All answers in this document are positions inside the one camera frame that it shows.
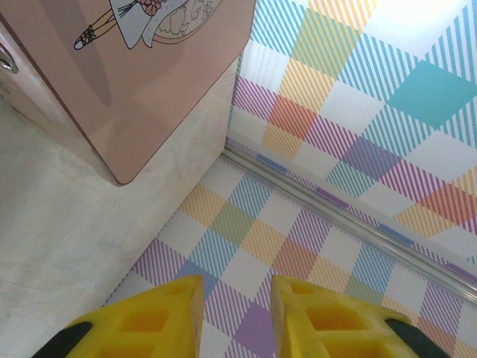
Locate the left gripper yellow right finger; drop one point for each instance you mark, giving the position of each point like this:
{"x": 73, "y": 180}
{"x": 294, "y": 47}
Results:
{"x": 335, "y": 328}

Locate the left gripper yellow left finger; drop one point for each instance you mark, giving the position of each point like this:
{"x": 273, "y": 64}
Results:
{"x": 149, "y": 328}

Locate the pink wedding cartoon box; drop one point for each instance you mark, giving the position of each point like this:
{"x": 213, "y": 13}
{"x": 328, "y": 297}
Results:
{"x": 149, "y": 93}

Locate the pastel plaid striped cloth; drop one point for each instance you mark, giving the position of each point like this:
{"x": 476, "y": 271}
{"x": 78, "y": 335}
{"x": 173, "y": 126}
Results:
{"x": 354, "y": 112}

